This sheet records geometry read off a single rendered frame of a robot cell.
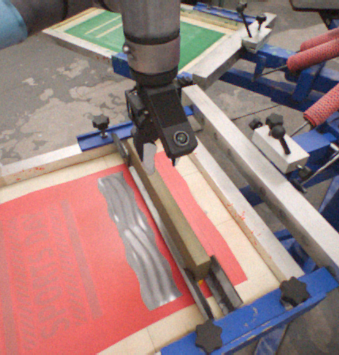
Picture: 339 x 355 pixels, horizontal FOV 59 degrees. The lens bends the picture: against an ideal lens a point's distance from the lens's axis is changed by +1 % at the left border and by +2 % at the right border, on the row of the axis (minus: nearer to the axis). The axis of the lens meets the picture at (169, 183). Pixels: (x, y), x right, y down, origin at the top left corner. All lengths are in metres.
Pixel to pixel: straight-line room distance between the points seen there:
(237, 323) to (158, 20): 0.47
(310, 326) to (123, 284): 1.23
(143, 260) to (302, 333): 1.18
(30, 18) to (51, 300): 0.48
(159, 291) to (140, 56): 0.42
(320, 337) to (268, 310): 1.15
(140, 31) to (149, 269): 0.44
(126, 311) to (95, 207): 0.26
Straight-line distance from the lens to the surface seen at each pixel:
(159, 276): 0.62
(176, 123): 0.43
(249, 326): 0.57
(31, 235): 0.74
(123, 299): 0.62
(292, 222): 0.66
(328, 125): 0.89
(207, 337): 0.49
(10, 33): 0.38
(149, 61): 0.42
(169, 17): 0.41
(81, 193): 0.77
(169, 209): 0.58
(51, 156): 0.83
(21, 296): 0.68
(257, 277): 0.65
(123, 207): 0.71
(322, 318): 1.76
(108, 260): 0.66
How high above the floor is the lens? 1.54
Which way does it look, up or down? 50 degrees down
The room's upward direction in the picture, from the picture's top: straight up
